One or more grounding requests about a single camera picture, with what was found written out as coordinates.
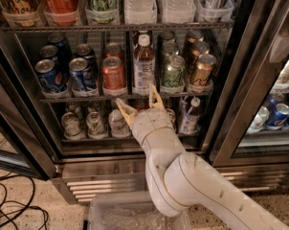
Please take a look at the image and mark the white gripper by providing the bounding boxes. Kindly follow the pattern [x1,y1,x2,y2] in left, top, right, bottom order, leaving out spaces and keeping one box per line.
[116,84,173,142]

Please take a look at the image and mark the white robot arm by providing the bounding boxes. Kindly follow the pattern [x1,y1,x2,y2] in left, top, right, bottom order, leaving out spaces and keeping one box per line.
[116,86,289,230]

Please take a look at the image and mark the bottom clear water bottle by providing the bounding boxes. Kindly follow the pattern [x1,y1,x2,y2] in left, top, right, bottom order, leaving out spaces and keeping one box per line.
[108,109,130,138]

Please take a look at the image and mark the clear water bottle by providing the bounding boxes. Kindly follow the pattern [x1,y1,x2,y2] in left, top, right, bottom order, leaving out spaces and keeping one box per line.
[161,0,195,24]
[124,0,157,24]
[108,109,130,138]

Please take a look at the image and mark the bottom tea bottle white cap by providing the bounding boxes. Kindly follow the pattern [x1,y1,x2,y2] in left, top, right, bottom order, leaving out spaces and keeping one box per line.
[179,96,201,135]

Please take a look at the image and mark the stainless steel display fridge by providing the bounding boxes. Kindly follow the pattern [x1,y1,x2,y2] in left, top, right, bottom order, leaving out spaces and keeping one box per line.
[0,0,289,203]

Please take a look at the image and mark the clear water bottle left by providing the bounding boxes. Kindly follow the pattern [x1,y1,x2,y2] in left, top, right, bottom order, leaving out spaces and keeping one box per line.
[124,0,157,24]

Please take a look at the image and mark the clear water bottle right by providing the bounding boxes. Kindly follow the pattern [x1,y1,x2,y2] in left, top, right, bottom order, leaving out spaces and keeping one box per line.
[161,0,195,24]

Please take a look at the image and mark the green LaCroix can top shelf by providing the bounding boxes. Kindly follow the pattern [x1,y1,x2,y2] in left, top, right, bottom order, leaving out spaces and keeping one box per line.
[85,0,119,24]

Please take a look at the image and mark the white can right fridge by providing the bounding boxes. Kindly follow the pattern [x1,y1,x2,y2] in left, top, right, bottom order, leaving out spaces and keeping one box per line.
[247,106,270,133]

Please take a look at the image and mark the open fridge glass door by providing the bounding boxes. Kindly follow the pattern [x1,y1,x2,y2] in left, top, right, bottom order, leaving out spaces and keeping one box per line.
[0,32,57,180]

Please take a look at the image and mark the silver can top shelf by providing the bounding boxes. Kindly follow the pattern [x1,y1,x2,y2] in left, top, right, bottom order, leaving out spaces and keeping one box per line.
[198,0,233,22]

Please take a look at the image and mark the blue Pepsi can right fridge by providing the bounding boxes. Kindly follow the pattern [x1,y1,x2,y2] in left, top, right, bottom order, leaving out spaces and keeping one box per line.
[266,103,289,130]

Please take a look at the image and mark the yellow LaCroix can top shelf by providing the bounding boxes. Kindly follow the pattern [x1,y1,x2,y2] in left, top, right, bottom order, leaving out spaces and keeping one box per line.
[1,0,41,27]

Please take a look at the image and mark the bottom front bronze can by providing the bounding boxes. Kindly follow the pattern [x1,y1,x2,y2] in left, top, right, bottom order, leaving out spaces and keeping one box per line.
[167,108,176,129]

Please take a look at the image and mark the front green LaCroix can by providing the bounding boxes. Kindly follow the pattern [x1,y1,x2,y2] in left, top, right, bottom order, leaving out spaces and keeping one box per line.
[161,55,185,93]

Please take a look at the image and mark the front orange soda can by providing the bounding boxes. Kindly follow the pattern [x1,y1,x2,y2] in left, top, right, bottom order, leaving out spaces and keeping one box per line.
[102,57,127,96]

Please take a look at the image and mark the orange soda can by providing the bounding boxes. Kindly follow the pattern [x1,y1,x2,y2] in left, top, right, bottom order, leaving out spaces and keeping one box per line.
[102,57,127,96]
[104,42,123,59]

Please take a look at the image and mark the rear orange soda can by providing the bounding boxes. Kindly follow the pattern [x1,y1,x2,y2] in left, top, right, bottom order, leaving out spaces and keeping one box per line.
[104,42,123,59]

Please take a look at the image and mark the middle green LaCroix can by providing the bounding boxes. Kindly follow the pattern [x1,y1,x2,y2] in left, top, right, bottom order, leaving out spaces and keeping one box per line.
[161,42,180,63]

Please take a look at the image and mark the front blue Pepsi can right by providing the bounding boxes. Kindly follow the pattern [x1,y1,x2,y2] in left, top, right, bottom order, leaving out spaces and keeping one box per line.
[69,57,98,97]

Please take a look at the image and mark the blue pepsi can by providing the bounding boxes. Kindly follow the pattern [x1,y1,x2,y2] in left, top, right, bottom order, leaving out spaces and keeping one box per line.
[48,33,73,62]
[75,43,98,71]
[34,59,68,99]
[69,57,98,97]
[40,45,60,64]

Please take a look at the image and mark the front gold LaCroix can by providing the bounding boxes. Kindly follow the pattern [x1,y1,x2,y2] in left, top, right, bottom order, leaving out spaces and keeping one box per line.
[189,54,216,90]

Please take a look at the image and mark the gold lacroix can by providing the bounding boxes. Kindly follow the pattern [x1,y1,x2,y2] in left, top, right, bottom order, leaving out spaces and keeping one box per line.
[189,54,216,90]
[183,30,204,54]
[188,41,210,73]

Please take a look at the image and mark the bottom front silver can left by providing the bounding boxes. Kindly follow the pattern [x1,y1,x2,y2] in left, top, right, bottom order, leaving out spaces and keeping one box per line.
[61,112,85,140]

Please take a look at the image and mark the rear green LaCroix can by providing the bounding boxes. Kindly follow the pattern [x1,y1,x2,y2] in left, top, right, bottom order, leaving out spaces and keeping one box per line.
[157,31,176,47]

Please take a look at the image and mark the rear blue Pepsi can right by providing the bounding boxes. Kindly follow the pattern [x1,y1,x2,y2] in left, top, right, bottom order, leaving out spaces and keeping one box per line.
[75,43,98,71]

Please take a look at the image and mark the middle gold LaCroix can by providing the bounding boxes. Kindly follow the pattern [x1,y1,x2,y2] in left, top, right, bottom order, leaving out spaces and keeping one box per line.
[188,41,210,73]

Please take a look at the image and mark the rear gold LaCroix can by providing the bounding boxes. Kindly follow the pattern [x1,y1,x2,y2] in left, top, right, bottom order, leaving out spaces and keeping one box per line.
[183,30,204,54]

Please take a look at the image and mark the front blue Pepsi can left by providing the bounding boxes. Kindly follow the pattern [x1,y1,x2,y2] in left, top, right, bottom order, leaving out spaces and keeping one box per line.
[34,59,68,99]

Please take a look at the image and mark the middle blue Pepsi can left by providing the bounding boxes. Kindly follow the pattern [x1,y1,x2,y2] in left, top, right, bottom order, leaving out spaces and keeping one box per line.
[40,45,60,64]

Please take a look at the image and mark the rear blue Pepsi can left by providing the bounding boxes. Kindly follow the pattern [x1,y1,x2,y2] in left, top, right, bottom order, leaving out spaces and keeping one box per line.
[48,33,73,62]

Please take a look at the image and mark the clear plastic bin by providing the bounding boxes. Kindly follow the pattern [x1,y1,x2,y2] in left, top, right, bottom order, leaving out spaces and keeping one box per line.
[87,192,191,230]

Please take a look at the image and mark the red Coca-Cola can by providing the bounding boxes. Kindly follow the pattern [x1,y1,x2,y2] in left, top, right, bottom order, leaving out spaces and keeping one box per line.
[45,0,78,26]

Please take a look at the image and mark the black floor cables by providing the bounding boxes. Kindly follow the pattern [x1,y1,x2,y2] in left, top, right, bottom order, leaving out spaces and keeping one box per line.
[0,167,50,230]

